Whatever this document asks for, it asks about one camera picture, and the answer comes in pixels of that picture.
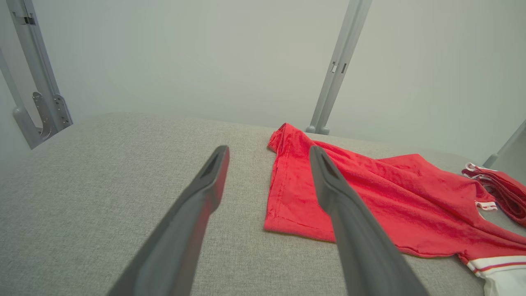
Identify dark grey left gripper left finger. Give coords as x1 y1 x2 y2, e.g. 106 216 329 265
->
107 145 230 296

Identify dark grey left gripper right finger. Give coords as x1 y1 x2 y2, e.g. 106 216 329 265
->
309 145 430 296

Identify red and white jersey shirt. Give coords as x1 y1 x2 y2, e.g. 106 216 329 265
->
264 123 526 296

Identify red shorts with white stripe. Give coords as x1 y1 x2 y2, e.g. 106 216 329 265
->
461 162 526 228

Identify grey slanted frame post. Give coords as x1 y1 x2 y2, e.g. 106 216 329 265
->
482 119 526 169

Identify grey double frame post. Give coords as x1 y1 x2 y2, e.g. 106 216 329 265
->
305 0 373 136

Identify grey frame post with bracket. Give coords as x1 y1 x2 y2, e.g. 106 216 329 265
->
0 0 74 150

